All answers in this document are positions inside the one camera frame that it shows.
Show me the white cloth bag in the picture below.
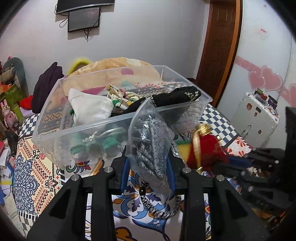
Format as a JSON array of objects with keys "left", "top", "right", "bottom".
[{"left": 68, "top": 88, "right": 114, "bottom": 126}]

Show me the black patterned fabric pouch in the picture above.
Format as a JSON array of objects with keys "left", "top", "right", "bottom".
[{"left": 111, "top": 86, "right": 201, "bottom": 117}]

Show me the yellow floral cloth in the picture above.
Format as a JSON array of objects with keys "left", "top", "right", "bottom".
[{"left": 105, "top": 85, "right": 141, "bottom": 110}]

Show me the patterned bed cover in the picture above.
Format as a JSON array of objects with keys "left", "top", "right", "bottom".
[{"left": 13, "top": 105, "right": 251, "bottom": 240}]

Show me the white stickered suitcase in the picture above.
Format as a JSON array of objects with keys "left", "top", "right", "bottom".
[{"left": 230, "top": 88, "right": 280, "bottom": 148}]

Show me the clear plastic storage bin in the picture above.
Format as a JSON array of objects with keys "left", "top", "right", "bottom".
[{"left": 31, "top": 64, "right": 213, "bottom": 169}]

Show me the pink bunny doll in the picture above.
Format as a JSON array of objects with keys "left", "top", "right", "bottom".
[{"left": 1, "top": 99, "right": 18, "bottom": 129}]

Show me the red cloth item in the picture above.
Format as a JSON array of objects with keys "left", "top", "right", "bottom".
[{"left": 19, "top": 95, "right": 33, "bottom": 110}]

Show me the green cardboard box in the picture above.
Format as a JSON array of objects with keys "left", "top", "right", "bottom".
[{"left": 0, "top": 84, "right": 27, "bottom": 123}]

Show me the dark purple clothing pile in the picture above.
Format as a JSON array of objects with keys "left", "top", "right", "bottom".
[{"left": 31, "top": 62, "right": 64, "bottom": 113}]

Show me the wooden door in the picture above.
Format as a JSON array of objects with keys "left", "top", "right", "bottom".
[{"left": 195, "top": 1, "right": 243, "bottom": 107}]

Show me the beige floral quilt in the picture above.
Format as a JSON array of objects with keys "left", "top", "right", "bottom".
[{"left": 63, "top": 57, "right": 162, "bottom": 96}]

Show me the grey plush toy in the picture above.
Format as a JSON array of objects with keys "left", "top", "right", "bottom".
[{"left": 1, "top": 57, "right": 29, "bottom": 95}]

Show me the yellow ring cushion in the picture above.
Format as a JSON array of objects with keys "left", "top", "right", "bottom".
[{"left": 67, "top": 57, "right": 92, "bottom": 75}]

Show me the small wall monitor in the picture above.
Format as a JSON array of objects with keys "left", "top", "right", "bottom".
[{"left": 68, "top": 7, "right": 101, "bottom": 33}]

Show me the large wall television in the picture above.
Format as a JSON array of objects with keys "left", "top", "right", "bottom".
[{"left": 56, "top": 0, "right": 115, "bottom": 14}]

